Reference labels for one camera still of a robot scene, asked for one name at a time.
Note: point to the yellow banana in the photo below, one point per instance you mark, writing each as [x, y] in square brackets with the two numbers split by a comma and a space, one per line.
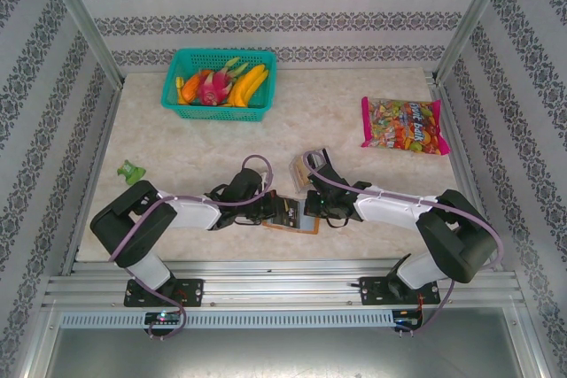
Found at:
[246, 86]
[259, 88]

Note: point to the grey metal sheet panel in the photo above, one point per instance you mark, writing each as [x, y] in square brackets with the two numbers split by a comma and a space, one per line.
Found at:
[283, 353]

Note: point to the dark grey visa card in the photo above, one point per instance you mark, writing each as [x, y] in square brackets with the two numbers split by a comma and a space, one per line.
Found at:
[296, 215]

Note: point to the small yellow fruit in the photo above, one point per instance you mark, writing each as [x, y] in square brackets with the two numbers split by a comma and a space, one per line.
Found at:
[179, 88]

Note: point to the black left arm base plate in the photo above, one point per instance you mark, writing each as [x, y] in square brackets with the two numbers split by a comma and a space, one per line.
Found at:
[190, 291]

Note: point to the orange fruit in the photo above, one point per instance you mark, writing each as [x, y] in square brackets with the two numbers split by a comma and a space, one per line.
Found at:
[191, 88]

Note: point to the clear acrylic card box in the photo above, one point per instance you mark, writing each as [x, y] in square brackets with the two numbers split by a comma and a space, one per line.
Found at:
[297, 174]

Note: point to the black card stack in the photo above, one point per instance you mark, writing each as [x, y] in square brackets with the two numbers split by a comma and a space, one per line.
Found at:
[316, 157]

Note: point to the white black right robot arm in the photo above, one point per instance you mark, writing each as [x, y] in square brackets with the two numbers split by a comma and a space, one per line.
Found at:
[390, 210]

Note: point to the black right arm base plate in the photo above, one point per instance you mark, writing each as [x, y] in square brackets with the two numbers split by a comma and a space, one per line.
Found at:
[372, 291]

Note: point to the beige card stack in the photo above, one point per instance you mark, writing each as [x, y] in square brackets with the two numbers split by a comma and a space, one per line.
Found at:
[301, 174]

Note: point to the small circuit board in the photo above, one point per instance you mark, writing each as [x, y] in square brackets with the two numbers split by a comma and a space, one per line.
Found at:
[161, 318]
[407, 319]

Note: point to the pink dragon fruit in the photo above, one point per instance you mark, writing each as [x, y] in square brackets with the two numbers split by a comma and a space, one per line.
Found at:
[212, 86]

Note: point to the aluminium mounting rail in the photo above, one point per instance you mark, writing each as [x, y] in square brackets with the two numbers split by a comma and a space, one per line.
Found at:
[274, 283]

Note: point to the aluminium frame post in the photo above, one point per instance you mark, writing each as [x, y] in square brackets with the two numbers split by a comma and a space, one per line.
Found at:
[474, 19]
[84, 24]

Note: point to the small green toy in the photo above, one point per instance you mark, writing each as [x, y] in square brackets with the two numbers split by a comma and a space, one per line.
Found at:
[130, 172]

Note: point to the pink fruit candy bag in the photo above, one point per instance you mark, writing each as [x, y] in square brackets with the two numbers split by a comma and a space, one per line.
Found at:
[403, 125]

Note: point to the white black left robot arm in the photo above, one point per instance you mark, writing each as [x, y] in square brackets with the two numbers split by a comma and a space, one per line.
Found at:
[190, 212]

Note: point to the orange leather card holder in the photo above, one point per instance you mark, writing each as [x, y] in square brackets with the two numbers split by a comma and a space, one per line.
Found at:
[312, 228]

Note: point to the teal plastic basket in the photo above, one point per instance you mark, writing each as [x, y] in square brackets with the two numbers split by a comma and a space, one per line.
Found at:
[217, 113]

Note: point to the aluminium side rail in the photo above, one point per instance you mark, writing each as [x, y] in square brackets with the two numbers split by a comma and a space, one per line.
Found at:
[469, 165]
[90, 174]

